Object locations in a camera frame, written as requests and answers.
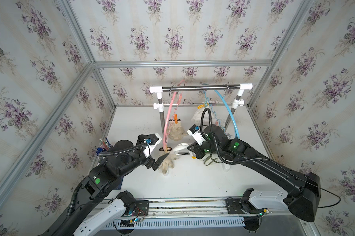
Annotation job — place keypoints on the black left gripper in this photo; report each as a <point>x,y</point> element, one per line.
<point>150,162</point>

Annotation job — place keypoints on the pink wavy hanger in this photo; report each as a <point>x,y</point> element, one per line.
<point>169,116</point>

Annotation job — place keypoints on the beige knit glove red cuff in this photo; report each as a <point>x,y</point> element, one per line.
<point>168,162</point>

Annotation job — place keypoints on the white and steel drying rack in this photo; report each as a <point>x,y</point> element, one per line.
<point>198,112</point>

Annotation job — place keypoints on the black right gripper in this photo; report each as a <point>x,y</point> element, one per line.
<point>195,146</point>

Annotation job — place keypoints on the orange clothes peg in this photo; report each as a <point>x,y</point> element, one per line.
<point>175,118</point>

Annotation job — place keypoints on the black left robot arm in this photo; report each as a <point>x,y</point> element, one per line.
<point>120,160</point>

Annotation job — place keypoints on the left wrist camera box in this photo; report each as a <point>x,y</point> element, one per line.
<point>151,141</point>

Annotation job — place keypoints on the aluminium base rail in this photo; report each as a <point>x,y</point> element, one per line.
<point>186,207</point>

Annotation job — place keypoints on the pink pen cup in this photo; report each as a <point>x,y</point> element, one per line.
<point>101,151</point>

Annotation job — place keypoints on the white glove with grey strap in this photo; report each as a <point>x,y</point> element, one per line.
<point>210,159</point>

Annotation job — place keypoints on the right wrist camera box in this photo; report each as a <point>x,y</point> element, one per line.
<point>194,131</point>

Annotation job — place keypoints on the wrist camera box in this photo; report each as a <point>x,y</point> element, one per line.
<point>151,141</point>
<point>194,131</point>

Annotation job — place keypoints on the pink clothes peg on pink hanger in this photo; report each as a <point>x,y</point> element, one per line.
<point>179,99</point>

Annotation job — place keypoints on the small circuit board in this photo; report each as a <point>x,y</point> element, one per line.
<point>131,223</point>

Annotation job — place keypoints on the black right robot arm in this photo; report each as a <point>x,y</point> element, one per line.
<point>300,194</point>

